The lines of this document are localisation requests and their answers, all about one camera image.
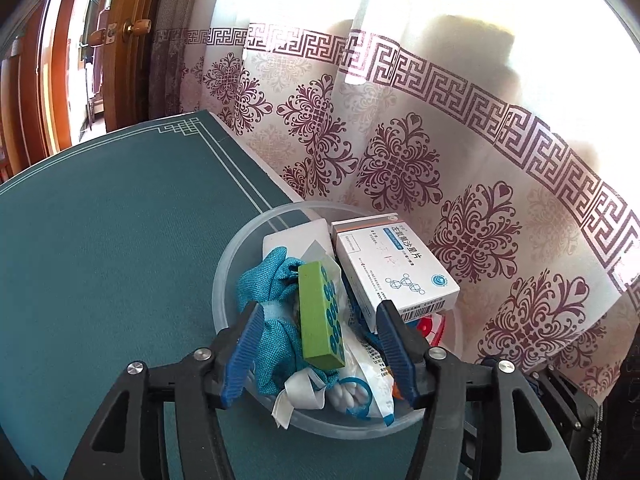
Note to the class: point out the teal cloth bundle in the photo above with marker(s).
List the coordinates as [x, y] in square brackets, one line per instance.
[270, 280]

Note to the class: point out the white medicine box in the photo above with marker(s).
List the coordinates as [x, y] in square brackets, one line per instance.
[390, 260]

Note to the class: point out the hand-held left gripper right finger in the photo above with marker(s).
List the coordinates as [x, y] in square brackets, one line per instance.
[397, 357]

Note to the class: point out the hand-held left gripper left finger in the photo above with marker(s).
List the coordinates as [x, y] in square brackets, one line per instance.
[242, 357]

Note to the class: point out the green toy block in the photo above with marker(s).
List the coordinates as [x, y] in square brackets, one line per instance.
[315, 320]

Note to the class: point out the patterned white curtain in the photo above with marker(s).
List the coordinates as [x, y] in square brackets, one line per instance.
[400, 110]

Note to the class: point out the wooden door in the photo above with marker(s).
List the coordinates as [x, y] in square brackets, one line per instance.
[130, 70]

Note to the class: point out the white sponge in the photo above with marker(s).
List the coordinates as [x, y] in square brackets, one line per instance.
[295, 237]

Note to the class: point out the clear plastic bowl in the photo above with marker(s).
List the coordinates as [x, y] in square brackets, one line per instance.
[232, 270]

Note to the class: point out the red label packet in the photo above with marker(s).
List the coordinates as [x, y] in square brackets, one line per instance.
[428, 327]

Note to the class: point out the green table mat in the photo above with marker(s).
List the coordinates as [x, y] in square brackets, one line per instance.
[110, 240]

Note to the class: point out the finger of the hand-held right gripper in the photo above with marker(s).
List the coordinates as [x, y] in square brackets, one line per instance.
[565, 395]

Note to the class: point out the clear plastic packet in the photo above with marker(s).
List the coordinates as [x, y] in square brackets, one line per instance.
[370, 380]

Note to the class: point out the brass door knob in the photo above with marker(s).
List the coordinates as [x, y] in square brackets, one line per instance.
[141, 26]

